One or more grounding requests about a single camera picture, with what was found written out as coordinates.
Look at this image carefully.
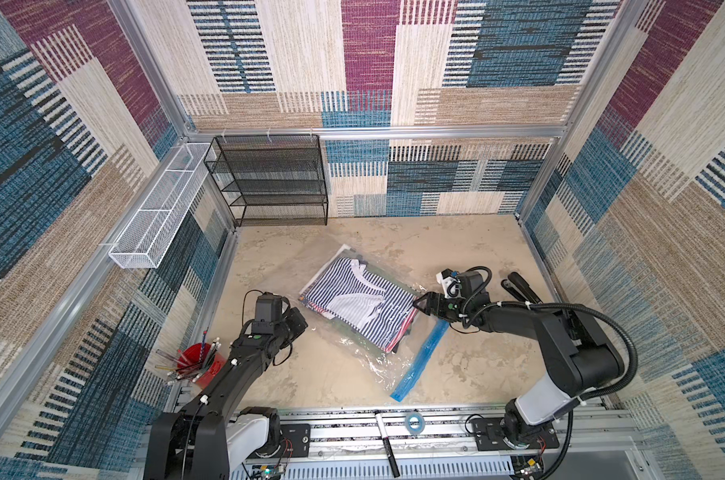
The clear vacuum bag blue zipper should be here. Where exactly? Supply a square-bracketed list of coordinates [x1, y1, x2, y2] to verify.
[298, 244, 449, 403]

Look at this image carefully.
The navy white striped tank top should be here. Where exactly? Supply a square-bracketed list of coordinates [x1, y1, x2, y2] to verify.
[300, 257, 417, 353]

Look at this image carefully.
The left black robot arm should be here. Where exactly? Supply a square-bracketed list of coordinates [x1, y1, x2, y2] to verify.
[142, 292, 308, 479]

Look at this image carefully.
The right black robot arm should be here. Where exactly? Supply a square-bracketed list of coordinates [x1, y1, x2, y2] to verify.
[413, 266, 639, 449]

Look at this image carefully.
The black stapler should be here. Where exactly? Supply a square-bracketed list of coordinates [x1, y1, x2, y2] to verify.
[501, 271, 542, 304]

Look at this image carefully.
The red pencil cup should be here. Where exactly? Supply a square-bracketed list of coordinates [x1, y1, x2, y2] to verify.
[154, 329, 226, 389]

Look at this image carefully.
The blue tape roll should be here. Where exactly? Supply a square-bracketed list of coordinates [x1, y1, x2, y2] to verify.
[405, 411, 426, 436]

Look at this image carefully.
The black marker pen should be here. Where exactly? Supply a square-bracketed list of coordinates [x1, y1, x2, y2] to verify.
[375, 411, 401, 478]

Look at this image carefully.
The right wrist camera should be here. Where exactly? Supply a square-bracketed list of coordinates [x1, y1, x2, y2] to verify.
[436, 269, 469, 299]

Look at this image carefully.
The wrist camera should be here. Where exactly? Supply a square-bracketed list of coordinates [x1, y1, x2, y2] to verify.
[436, 269, 469, 299]
[252, 293, 284, 331]

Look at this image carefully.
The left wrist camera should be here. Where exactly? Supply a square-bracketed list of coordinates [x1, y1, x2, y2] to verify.
[252, 293, 284, 331]

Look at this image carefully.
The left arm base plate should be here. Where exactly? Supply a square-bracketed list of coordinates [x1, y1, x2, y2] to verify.
[254, 423, 312, 462]

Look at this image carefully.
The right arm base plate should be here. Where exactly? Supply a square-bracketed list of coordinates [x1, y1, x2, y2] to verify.
[465, 416, 561, 452]

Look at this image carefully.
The black wire mesh shelf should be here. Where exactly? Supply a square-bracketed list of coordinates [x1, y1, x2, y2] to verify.
[204, 134, 328, 227]

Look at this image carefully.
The white wire mesh basket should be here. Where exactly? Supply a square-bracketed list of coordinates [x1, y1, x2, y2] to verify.
[108, 143, 210, 269]

